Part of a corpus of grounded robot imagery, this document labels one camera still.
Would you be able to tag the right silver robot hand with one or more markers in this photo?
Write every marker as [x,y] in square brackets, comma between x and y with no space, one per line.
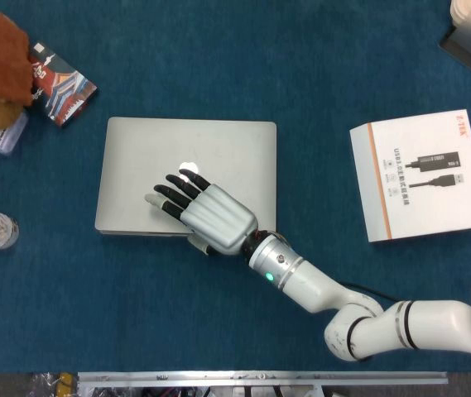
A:
[218,219]

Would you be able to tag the silver laptop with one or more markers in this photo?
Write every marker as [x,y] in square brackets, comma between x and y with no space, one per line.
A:
[136,157]

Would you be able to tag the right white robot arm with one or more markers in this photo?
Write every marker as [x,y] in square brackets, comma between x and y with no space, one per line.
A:
[309,285]

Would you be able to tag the teal felt table mat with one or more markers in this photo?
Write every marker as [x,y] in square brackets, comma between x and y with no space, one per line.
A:
[260,62]

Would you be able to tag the colourful printed card box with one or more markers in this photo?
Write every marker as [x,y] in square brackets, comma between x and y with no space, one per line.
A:
[65,95]

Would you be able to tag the clear plastic labelled case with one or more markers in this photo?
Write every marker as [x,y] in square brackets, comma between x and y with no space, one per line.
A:
[1,142]

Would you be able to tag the crinkled clear plastic bag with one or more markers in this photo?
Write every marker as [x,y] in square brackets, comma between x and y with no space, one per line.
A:
[40,384]

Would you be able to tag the white stacked plastic containers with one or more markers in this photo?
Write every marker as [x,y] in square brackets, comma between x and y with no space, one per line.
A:
[462,8]

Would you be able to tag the aluminium frame rail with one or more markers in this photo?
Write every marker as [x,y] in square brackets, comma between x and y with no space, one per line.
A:
[260,378]

